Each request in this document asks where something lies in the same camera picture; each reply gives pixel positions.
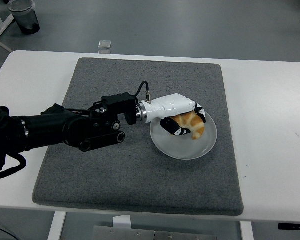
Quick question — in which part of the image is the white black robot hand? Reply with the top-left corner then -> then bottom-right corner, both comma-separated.
142,93 -> 208,137

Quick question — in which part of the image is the golden croissant bread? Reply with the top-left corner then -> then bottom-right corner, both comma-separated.
172,111 -> 206,141

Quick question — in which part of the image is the round grey plate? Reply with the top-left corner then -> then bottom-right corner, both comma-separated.
149,109 -> 218,161

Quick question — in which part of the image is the grey felt mat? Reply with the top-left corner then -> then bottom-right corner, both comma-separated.
31,57 -> 245,217

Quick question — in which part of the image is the silver floor socket box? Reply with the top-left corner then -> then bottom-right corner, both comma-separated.
97,40 -> 113,50

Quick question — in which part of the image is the white table leg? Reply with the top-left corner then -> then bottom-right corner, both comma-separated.
47,211 -> 67,240
239,221 -> 254,240

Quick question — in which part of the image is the black bin with plastic liner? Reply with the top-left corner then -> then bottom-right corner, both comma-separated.
7,0 -> 41,36

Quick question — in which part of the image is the black table control panel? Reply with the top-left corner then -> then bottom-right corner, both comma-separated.
277,222 -> 300,231

